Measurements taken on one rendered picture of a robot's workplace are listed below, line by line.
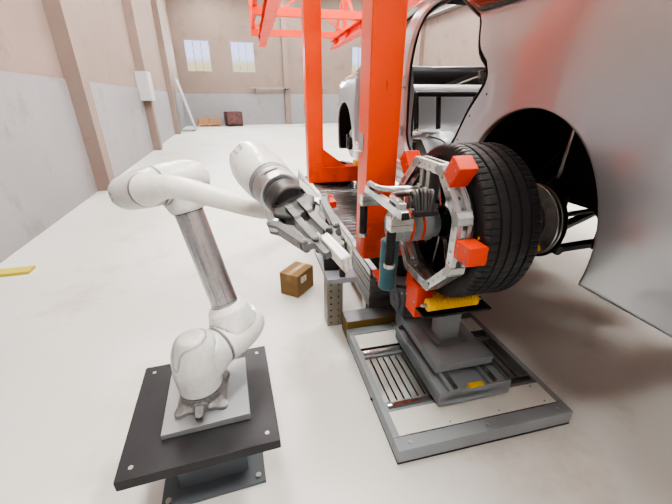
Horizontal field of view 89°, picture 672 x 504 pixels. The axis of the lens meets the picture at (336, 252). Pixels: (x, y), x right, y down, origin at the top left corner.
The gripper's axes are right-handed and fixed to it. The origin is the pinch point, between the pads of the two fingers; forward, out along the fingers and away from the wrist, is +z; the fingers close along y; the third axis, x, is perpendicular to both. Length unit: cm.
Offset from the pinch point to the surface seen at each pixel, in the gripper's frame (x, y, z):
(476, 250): 49, 57, -15
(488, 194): 39, 71, -24
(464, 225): 47, 61, -24
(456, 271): 64, 55, -20
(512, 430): 129, 53, 23
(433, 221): 59, 64, -42
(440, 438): 119, 24, 10
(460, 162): 30, 68, -35
